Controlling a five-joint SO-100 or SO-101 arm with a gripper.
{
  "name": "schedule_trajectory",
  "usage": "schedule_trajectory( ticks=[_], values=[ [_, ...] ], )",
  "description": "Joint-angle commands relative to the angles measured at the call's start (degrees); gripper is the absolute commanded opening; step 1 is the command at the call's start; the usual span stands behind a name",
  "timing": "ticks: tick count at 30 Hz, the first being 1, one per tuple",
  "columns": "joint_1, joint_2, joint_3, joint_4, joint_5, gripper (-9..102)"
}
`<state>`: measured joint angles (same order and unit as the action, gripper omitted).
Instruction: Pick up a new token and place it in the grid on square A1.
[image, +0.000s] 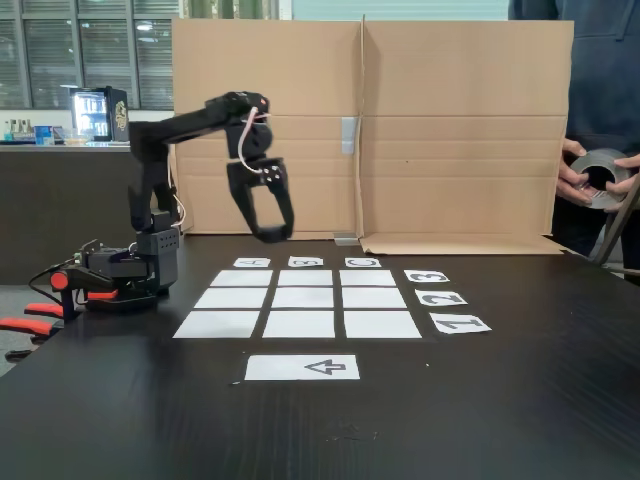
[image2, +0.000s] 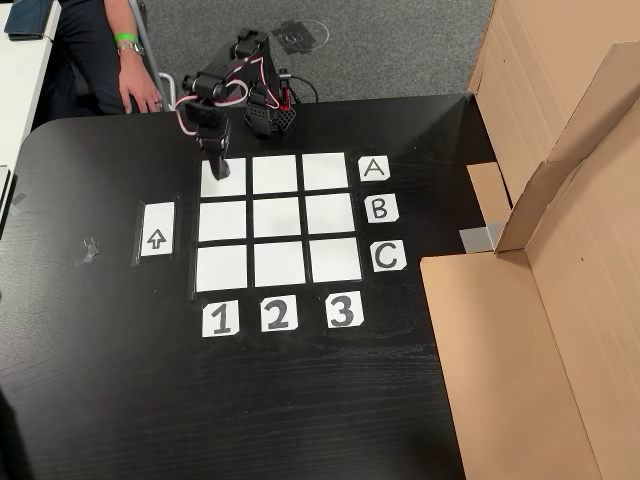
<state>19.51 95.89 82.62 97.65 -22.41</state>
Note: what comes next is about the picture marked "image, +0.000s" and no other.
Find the black round token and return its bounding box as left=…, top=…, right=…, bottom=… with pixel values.
left=255, top=225, right=293, bottom=245

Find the grey tape roll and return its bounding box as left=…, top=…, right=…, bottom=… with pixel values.
left=569, top=147, right=633, bottom=211

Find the person's right hand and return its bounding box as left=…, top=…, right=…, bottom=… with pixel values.
left=554, top=138, right=594, bottom=207

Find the person's left hand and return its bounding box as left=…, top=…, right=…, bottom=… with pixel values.
left=605, top=154, right=640, bottom=214

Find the black mini fridge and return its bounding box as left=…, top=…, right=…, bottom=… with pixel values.
left=68, top=86, right=132, bottom=144

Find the green controller board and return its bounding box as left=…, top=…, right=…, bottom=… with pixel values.
left=73, top=238, right=101, bottom=265

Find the white arrow paper sheet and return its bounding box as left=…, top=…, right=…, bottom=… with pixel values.
left=244, top=354, right=361, bottom=382

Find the paper label number 3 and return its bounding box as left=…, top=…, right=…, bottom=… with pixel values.
left=403, top=270, right=450, bottom=285

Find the brown cardboard screen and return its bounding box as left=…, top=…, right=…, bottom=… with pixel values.
left=171, top=13, right=575, bottom=256

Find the dark counter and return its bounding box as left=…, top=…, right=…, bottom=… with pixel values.
left=0, top=141, right=174, bottom=287

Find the paper label number 2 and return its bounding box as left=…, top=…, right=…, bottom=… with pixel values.
left=414, top=290, right=469, bottom=307

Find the black orange bar clamp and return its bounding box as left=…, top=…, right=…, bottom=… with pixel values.
left=0, top=301, right=67, bottom=363
left=49, top=267, right=121, bottom=324

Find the paper label number 1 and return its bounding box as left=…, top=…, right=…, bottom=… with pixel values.
left=429, top=314, right=492, bottom=335

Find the person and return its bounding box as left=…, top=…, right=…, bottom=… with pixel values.
left=508, top=0, right=640, bottom=274

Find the grey metal pole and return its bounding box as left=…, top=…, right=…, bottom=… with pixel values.
left=594, top=169, right=640, bottom=286

